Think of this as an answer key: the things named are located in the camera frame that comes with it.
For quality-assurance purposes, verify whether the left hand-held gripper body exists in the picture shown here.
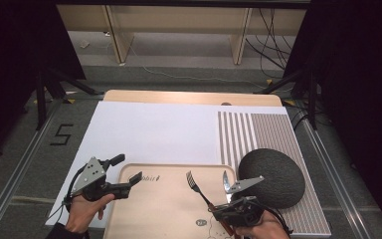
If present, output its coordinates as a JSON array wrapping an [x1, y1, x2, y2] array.
[[67, 156, 132, 202]]

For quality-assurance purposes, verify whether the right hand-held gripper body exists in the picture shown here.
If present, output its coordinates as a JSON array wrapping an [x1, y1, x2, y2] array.
[[212, 175, 271, 229]]

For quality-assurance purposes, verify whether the fork with brown handle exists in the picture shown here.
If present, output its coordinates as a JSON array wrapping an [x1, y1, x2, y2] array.
[[185, 170, 239, 239]]

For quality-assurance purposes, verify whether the wooden tray with rabbit print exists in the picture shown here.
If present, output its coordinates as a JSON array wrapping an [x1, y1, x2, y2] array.
[[102, 162, 245, 239]]

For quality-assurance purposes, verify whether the dark grey round plate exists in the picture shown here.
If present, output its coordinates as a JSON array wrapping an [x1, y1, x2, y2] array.
[[238, 147, 306, 210]]

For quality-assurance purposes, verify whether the person's right hand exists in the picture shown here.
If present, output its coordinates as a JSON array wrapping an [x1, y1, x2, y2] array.
[[233, 210, 291, 239]]

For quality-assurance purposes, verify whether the person's left hand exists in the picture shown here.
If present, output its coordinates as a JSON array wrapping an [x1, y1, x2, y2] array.
[[65, 193, 116, 234]]

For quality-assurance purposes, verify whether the white board sheet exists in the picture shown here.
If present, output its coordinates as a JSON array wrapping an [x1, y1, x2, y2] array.
[[45, 101, 289, 230]]

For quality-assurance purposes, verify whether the striped grey placemat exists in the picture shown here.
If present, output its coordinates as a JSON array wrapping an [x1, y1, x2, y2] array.
[[217, 111, 332, 237]]

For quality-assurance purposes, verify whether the black metal stand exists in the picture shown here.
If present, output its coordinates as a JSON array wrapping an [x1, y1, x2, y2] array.
[[253, 68, 320, 131], [34, 68, 105, 131]]

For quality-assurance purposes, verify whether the black curtain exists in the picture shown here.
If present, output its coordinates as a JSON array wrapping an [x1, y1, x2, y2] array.
[[0, 0, 88, 162], [283, 0, 382, 232]]

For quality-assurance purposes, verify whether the light wooden shelf unit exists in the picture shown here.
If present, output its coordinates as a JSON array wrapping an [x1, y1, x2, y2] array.
[[56, 4, 308, 66]]

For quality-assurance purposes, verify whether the left hand-held gripper cable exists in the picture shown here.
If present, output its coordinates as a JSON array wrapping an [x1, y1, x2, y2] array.
[[55, 163, 93, 222]]

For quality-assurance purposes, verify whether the hand-held gripper cable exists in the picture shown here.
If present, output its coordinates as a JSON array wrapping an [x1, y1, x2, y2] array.
[[261, 204, 294, 236], [55, 163, 93, 222]]

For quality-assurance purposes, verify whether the right hand-held gripper cable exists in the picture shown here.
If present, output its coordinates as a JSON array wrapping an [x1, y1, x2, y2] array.
[[261, 204, 294, 236]]

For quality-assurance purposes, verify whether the aluminium floor rail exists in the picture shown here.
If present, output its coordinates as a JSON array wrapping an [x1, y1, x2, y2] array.
[[0, 99, 65, 239], [301, 118, 373, 239]]

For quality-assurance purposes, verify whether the bundle of black cables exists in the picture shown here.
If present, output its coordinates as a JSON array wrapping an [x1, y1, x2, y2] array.
[[244, 8, 295, 80]]

